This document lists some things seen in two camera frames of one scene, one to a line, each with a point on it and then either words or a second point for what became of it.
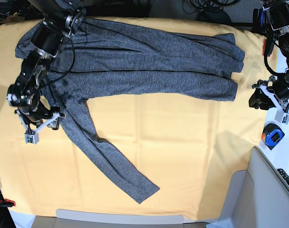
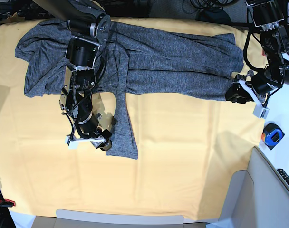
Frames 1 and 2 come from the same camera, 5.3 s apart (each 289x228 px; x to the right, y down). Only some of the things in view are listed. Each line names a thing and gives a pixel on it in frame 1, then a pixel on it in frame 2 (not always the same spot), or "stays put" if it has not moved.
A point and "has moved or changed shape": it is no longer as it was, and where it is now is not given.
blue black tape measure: [272, 134] stays put
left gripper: [33, 118] -> [99, 141]
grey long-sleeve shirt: [105, 59] has moved or changed shape
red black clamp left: [5, 203] stays put
